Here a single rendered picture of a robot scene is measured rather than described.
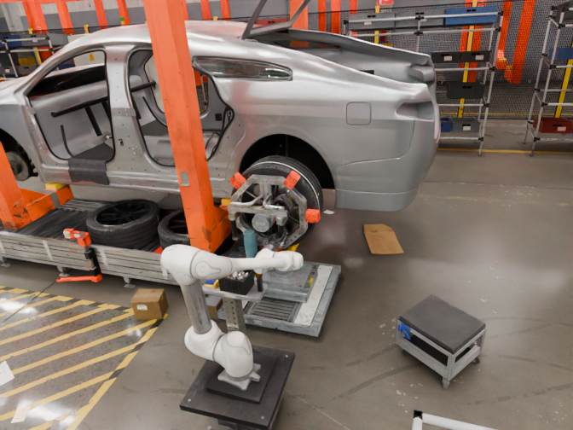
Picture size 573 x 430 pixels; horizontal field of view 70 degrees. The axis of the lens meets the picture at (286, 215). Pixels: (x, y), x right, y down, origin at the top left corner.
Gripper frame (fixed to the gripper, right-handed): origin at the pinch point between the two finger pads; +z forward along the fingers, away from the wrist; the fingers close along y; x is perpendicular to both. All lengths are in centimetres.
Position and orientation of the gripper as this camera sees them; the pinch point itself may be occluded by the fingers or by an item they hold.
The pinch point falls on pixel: (281, 233)
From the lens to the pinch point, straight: 267.5
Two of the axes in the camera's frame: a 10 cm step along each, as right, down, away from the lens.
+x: -0.6, -8.9, -4.5
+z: 3.1, -4.5, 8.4
